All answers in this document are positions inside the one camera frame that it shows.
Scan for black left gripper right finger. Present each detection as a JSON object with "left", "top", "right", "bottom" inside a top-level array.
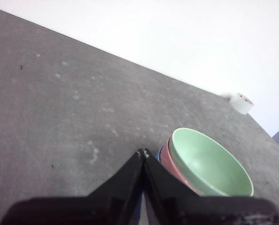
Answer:
[{"left": 142, "top": 149, "right": 279, "bottom": 225}]

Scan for red ribbed bowl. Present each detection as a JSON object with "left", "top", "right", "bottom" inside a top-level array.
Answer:
[{"left": 159, "top": 136, "right": 204, "bottom": 196}]

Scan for white tape roll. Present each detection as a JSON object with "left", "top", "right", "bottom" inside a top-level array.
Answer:
[{"left": 220, "top": 92, "right": 255, "bottom": 115}]

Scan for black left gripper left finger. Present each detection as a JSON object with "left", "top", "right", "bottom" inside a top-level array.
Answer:
[{"left": 0, "top": 151, "right": 144, "bottom": 225}]

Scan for green ribbed bowl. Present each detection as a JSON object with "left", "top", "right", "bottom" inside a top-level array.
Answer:
[{"left": 169, "top": 127, "right": 255, "bottom": 197}]

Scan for blue ribbed bowl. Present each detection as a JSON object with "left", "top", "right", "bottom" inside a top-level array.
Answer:
[{"left": 156, "top": 145, "right": 165, "bottom": 163}]

